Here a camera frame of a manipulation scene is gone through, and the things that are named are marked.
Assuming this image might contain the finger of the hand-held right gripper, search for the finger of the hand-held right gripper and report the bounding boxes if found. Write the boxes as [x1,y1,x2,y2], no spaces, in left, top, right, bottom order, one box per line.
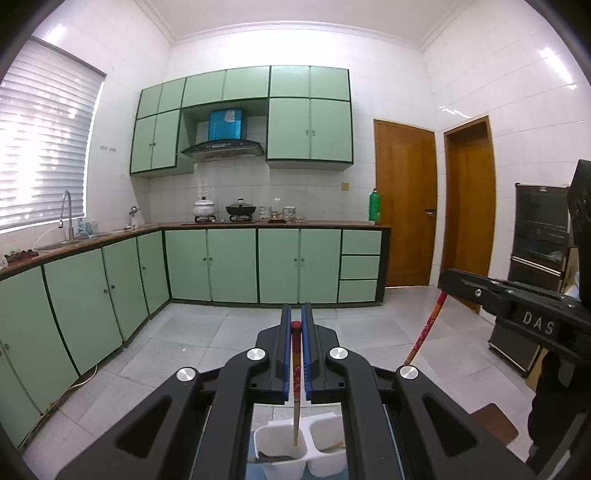
[450,268,513,291]
[438,270,507,319]

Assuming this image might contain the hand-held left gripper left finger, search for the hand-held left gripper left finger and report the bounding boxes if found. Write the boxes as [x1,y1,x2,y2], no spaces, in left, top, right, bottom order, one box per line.
[55,302,294,480]

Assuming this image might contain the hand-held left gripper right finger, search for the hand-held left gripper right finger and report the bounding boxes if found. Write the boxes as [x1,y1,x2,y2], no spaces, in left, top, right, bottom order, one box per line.
[300,302,536,480]

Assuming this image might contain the red handled bamboo chopstick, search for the red handled bamboo chopstick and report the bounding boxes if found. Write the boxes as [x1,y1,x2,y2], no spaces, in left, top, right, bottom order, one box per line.
[404,291,448,366]
[291,322,303,448]

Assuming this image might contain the white double utensil holder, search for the white double utensil holder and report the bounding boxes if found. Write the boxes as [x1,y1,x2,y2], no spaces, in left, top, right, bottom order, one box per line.
[253,413,348,480]

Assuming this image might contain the plain wooden door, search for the plain wooden door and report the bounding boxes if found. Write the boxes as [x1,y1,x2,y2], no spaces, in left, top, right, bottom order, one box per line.
[442,115,497,315]

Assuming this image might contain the black glass door cabinet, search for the black glass door cabinet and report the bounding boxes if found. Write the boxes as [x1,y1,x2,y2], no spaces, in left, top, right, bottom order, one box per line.
[488,182,575,378]

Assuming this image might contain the green drawer front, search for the green drawer front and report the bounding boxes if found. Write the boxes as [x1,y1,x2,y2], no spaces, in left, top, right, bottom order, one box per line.
[341,229,383,256]
[339,280,379,304]
[341,255,382,280]

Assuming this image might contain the brown wooden stool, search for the brown wooden stool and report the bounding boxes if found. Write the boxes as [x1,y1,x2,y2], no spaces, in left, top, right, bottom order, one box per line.
[471,403,519,446]

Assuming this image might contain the blue table mat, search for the blue table mat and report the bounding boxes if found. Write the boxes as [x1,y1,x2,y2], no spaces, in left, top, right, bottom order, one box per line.
[246,429,352,480]

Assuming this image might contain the green base cabinets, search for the green base cabinets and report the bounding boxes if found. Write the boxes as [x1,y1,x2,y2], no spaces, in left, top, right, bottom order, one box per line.
[0,222,392,450]

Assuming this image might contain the gas stove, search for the gas stove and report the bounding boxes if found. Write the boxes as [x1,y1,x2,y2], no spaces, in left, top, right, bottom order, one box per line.
[180,217,258,225]

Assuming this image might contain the black wok with lid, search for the black wok with lid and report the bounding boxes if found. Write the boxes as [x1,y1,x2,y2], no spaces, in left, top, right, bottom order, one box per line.
[225,198,257,221]

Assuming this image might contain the white cooking pot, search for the white cooking pot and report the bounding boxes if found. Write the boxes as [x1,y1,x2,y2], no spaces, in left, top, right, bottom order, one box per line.
[193,196,217,222]

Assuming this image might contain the black range hood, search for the black range hood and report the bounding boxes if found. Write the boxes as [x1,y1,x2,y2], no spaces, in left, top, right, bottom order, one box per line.
[180,139,266,162]

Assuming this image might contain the blue wrapped hood chimney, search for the blue wrapped hood chimney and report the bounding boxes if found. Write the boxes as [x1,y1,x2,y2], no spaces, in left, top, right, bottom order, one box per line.
[208,107,245,140]

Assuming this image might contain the steel sink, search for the steel sink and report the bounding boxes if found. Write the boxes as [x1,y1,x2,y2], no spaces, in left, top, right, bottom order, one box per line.
[36,231,139,252]

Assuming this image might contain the chrome kitchen faucet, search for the chrome kitchen faucet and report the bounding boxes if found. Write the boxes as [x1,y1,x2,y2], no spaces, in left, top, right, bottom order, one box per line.
[59,190,75,241]

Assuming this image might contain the dark red cloth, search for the dark red cloth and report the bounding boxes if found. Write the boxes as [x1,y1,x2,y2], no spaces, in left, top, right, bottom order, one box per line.
[4,249,42,264]

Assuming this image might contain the white window blinds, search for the white window blinds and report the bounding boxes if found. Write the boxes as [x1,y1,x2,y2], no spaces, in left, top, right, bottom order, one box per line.
[0,37,107,234]

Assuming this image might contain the wooden door with handle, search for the wooden door with handle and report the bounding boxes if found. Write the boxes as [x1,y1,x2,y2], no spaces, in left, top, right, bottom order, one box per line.
[373,119,438,288]

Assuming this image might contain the white floor cable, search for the white floor cable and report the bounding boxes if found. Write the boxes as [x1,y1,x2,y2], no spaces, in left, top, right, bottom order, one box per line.
[69,364,100,393]

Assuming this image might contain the green wall cabinets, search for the green wall cabinets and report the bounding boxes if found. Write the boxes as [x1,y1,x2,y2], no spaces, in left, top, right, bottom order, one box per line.
[129,65,355,178]

